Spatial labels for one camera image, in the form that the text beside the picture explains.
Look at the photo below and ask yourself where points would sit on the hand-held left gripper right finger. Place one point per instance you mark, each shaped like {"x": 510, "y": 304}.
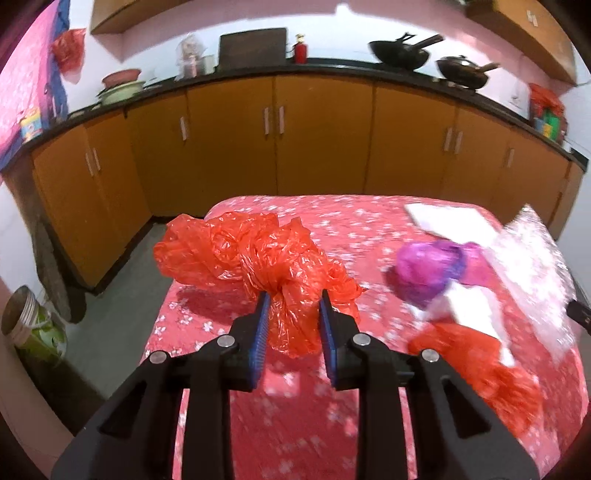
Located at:
{"x": 326, "y": 325}

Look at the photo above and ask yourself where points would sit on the black kitchen countertop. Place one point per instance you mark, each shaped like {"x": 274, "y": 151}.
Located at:
{"x": 332, "y": 69}

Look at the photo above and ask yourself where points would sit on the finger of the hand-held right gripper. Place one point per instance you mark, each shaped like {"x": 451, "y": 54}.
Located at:
{"x": 581, "y": 314}

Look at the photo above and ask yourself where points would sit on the white plastic bag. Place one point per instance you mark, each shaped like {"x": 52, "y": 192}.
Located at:
{"x": 471, "y": 314}

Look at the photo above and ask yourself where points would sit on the green bottle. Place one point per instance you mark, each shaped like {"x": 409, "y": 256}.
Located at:
{"x": 550, "y": 123}

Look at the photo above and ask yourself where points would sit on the green and white bucket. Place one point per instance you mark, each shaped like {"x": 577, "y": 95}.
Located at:
{"x": 34, "y": 327}

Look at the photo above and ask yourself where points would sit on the clear bag with jars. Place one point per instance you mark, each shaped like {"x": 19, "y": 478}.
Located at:
{"x": 191, "y": 57}

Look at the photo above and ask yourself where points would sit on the purple plastic bag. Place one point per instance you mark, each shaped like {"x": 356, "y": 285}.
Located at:
{"x": 429, "y": 272}

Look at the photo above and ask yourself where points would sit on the orange bag on bottles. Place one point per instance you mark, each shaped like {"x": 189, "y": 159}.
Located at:
{"x": 545, "y": 97}

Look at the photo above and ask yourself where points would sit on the dark cutting board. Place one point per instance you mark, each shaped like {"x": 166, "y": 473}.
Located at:
{"x": 251, "y": 48}

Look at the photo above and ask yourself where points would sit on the yellow and blue packet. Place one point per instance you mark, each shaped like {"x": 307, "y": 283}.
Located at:
{"x": 30, "y": 124}

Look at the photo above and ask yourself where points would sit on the pink floral board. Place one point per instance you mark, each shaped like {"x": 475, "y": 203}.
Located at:
{"x": 23, "y": 406}

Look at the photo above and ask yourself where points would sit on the wooden kitchen cabinets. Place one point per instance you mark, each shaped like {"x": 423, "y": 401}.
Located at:
{"x": 134, "y": 14}
{"x": 526, "y": 37}
{"x": 318, "y": 138}

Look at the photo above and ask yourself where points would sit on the red bottle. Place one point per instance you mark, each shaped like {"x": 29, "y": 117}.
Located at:
{"x": 300, "y": 50}

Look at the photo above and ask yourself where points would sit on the white paper sheet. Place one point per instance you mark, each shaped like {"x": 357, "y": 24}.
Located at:
{"x": 455, "y": 219}

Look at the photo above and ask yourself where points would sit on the wooden upper kitchen cabinets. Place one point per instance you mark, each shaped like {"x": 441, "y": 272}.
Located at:
{"x": 134, "y": 14}
{"x": 526, "y": 37}

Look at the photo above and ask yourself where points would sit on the orange plastic bag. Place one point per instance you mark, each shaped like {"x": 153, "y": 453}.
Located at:
{"x": 249, "y": 258}
{"x": 475, "y": 364}

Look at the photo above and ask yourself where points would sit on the wooden lower kitchen cabinets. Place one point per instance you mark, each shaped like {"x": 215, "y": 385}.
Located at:
{"x": 318, "y": 138}

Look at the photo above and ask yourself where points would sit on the dark stone slab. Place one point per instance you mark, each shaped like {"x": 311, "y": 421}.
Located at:
{"x": 57, "y": 277}

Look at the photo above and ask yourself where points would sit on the pink curtain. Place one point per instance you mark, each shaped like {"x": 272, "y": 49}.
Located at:
{"x": 27, "y": 78}

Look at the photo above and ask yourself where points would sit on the black wok with lid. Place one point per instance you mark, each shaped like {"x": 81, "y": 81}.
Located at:
{"x": 461, "y": 74}

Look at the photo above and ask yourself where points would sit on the white wall socket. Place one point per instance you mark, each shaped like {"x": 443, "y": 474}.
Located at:
{"x": 519, "y": 99}

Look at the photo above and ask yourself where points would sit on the red basin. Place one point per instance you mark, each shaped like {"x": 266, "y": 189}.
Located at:
{"x": 121, "y": 78}

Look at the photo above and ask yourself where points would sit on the clear bubble wrap sheet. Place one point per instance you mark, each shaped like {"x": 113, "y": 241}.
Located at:
{"x": 531, "y": 277}

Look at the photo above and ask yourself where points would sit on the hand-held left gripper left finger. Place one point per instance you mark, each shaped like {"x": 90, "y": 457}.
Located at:
{"x": 261, "y": 334}

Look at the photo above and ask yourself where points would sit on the hanging red plastic bag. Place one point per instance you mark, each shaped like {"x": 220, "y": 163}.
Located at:
{"x": 69, "y": 50}

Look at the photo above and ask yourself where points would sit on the red floral tablecloth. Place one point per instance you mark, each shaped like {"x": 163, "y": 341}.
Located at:
{"x": 295, "y": 415}

